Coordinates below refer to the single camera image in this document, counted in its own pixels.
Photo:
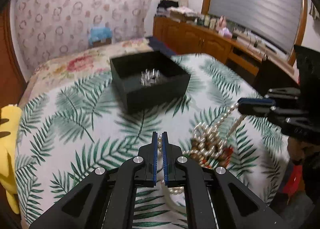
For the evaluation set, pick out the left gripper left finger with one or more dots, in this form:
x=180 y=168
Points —
x=105 y=198

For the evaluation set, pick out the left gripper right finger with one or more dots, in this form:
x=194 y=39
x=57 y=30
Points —
x=214 y=198

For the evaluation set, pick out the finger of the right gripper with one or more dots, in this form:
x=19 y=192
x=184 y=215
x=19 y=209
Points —
x=256 y=102
x=254 y=110

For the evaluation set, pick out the silver floral hair comb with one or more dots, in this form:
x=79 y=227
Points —
x=150 y=77

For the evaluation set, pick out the black square jewelry box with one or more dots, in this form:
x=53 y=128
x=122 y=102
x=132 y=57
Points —
x=126 y=71

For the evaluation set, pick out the wooden sideboard cabinet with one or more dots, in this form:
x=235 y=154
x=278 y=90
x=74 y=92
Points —
x=185 y=38

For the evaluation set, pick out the pink bottle on cabinet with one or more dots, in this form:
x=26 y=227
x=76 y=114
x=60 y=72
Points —
x=222 y=28

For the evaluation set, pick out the green palm leaf blanket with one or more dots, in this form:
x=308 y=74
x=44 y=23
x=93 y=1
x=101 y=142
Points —
x=69 y=131

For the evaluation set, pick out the grey window roller blind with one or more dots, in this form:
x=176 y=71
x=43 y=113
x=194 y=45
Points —
x=276 y=21

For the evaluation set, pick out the dark blue bed sheet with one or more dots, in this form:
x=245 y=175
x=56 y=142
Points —
x=157 y=45

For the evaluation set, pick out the stack of papers and clothes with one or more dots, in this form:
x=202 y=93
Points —
x=170 y=9

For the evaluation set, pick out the yellow plush toy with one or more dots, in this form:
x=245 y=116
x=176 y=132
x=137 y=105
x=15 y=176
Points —
x=10 y=118

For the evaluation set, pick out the floral bed cover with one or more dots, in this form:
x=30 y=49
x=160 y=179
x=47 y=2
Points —
x=60 y=71

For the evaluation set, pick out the brown louvered wardrobe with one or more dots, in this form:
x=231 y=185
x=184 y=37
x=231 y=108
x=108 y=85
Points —
x=12 y=82

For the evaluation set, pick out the blue plush on box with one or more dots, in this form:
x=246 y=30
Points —
x=100 y=36

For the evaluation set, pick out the pink patterned lace curtain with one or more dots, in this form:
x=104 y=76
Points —
x=47 y=29

